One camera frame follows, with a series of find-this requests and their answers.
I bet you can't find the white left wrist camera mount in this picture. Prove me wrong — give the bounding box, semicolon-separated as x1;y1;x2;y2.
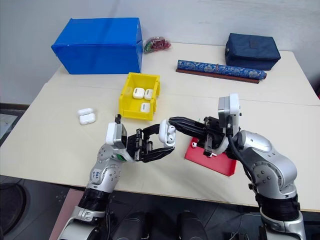
105;121;128;149

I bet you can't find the bag of red green items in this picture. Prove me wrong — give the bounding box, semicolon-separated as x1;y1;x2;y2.
142;36;172;54

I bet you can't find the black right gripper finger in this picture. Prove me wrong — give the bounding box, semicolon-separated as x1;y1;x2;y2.
168;116;208;130
174;124;208;140

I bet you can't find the black round object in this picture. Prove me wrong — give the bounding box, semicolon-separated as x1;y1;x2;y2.
0;183;28;236

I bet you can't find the navy fabric bag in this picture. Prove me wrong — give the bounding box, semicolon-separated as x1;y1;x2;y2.
224;32;282;71

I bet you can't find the dark rounded shape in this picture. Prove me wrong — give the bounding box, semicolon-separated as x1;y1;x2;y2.
176;211;209;240

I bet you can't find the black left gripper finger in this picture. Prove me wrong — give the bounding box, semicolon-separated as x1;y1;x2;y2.
142;145;176;164
141;123;162;138

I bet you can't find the red metal tray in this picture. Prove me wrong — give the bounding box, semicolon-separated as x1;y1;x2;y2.
184;136;237;177

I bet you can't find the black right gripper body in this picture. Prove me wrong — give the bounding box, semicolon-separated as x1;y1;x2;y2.
197;116;227;157

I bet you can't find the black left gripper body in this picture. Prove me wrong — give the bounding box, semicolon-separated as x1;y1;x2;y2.
125;128;154;163

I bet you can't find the pink panel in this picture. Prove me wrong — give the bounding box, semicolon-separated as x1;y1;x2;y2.
53;188;85;240

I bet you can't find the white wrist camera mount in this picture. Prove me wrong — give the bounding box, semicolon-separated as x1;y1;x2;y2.
211;93;242;155
105;121;128;149

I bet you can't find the blue plastic box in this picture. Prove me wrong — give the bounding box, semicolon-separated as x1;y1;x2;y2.
51;17;143;75

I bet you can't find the blue patterned rolled scroll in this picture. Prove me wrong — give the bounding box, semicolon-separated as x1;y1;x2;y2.
175;59;268;85

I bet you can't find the yellow plastic bin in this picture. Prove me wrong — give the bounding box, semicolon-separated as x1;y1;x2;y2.
118;72;162;122

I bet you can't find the dark grey side table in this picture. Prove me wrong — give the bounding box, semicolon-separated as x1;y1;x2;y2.
0;102;31;146

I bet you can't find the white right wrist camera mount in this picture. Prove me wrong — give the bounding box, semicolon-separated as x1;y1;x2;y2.
211;93;242;155

